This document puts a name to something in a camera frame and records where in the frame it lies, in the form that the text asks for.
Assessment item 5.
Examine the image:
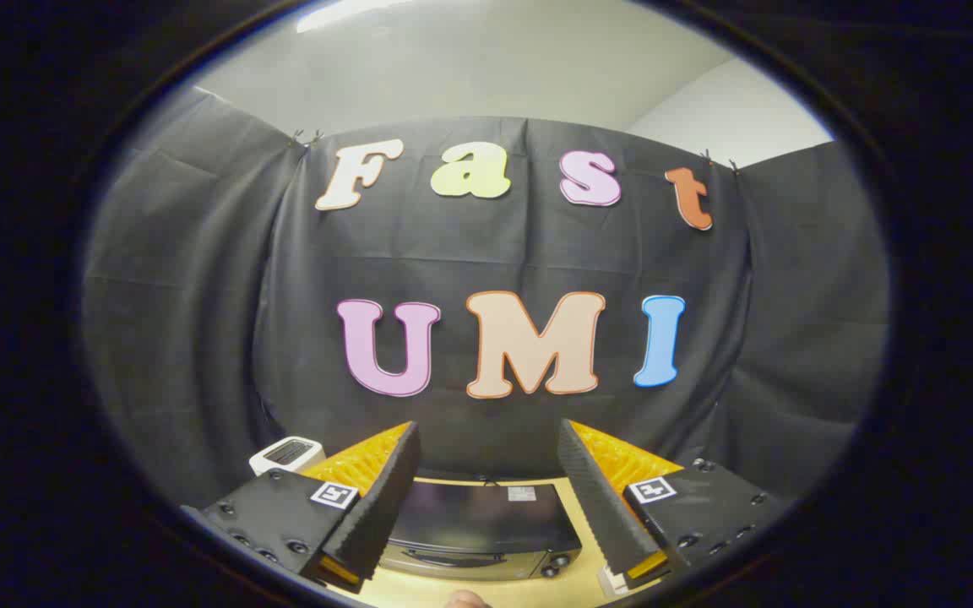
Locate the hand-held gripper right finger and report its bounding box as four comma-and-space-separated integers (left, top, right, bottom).
556, 418, 787, 592

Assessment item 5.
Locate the white pop-up toaster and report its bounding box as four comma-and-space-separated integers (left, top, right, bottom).
248, 436, 325, 476

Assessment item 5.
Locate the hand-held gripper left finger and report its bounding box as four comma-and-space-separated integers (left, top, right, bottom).
181, 421, 421, 594

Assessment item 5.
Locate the black toaster oven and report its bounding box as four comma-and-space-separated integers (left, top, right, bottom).
377, 477, 583, 582

